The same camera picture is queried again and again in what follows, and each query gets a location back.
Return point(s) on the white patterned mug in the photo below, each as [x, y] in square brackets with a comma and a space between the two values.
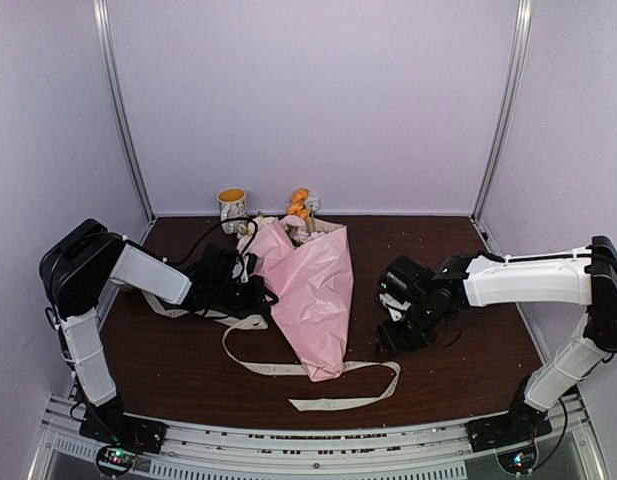
[233, 210]

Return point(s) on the pink wrapping paper sheet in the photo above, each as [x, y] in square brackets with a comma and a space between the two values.
[314, 284]

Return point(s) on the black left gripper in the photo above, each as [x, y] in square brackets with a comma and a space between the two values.
[256, 301]

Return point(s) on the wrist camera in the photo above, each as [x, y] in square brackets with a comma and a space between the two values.
[244, 267]
[397, 310]

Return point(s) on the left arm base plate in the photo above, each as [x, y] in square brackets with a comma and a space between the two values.
[135, 434]

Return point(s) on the aluminium frame post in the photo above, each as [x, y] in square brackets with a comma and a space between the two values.
[517, 59]
[106, 42]

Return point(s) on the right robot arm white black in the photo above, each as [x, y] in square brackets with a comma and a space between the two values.
[417, 299]

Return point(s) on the white fake flower stem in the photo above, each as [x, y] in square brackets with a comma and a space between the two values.
[313, 204]

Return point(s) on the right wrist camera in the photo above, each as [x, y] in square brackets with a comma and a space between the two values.
[397, 310]

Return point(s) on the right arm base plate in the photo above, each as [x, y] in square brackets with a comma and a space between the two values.
[506, 429]

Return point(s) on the left aluminium frame post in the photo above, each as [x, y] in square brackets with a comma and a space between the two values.
[106, 42]

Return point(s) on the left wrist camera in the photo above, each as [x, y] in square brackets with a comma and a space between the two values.
[244, 267]

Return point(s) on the right aluminium frame post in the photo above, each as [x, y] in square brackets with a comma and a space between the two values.
[517, 59]

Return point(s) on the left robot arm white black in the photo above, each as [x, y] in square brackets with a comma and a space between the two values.
[210, 279]

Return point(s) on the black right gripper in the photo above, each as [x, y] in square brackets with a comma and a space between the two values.
[391, 341]

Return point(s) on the aluminium front rail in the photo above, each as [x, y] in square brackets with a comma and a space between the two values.
[440, 450]

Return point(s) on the orange fake flower stem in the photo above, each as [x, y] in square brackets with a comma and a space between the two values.
[297, 206]

